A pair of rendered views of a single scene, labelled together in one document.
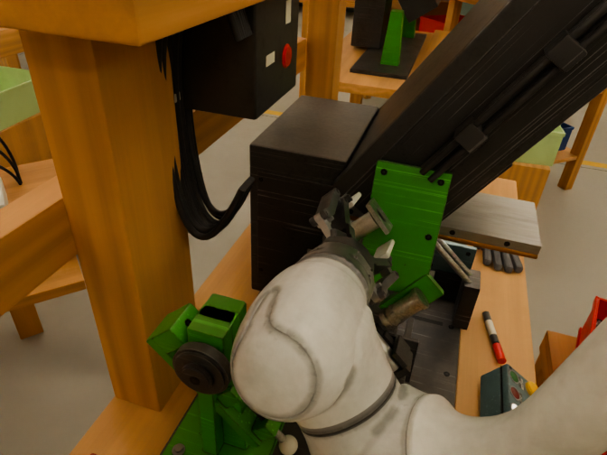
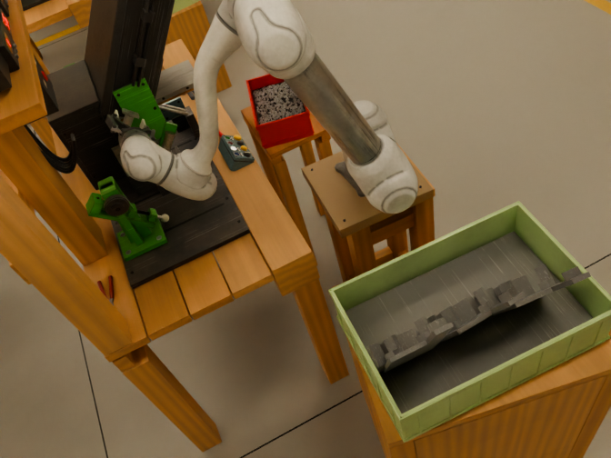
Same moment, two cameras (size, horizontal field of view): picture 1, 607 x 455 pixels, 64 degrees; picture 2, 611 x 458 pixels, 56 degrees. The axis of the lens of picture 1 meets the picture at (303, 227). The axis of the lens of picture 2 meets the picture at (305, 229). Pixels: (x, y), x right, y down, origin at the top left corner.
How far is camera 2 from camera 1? 128 cm
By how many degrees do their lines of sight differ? 26
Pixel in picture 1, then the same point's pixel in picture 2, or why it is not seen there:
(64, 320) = not seen: outside the picture
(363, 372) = (162, 154)
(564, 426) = (205, 130)
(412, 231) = (147, 110)
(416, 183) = (135, 90)
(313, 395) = (154, 164)
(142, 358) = (85, 233)
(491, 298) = not seen: hidden behind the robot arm
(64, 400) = (21, 372)
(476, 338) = not seen: hidden behind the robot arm
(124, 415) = (95, 267)
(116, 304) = (62, 217)
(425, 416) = (185, 154)
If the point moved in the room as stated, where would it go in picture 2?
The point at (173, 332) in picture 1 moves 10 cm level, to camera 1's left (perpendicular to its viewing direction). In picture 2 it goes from (96, 203) to (68, 222)
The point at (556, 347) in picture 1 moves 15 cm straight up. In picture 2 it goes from (247, 114) to (237, 85)
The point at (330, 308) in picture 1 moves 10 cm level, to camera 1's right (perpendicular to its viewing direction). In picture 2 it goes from (142, 144) to (171, 124)
